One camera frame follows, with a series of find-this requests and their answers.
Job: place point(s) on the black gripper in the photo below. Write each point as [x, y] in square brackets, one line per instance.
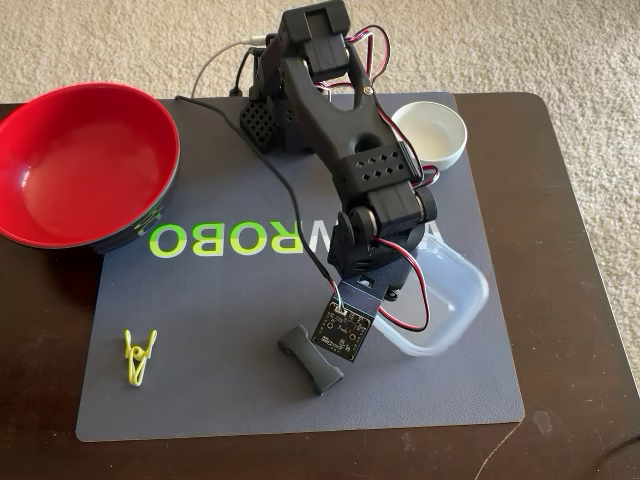
[391, 289]

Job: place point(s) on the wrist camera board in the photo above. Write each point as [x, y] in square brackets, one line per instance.
[340, 332]

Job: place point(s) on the black plastic buckle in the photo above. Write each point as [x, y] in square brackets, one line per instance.
[320, 372]

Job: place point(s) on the grey WOWROBO mat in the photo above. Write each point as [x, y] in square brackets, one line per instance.
[200, 325]

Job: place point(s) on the large red bowl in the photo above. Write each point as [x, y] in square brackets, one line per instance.
[75, 165]

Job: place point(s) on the small white bowl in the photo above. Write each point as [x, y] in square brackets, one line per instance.
[440, 135]

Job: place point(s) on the clear plastic square container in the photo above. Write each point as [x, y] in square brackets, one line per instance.
[450, 300]

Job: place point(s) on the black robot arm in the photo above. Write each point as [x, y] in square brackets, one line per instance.
[345, 130]

